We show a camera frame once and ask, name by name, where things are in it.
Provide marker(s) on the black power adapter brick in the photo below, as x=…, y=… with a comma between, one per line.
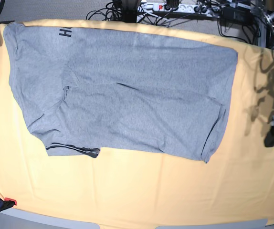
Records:
x=236, y=16

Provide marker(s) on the black centre post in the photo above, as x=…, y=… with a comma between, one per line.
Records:
x=129, y=11

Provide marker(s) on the yellow table cloth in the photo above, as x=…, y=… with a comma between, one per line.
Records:
x=122, y=189

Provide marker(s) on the white power strip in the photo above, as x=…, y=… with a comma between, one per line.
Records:
x=161, y=7

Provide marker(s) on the grey t-shirt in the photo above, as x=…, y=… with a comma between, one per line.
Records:
x=82, y=89

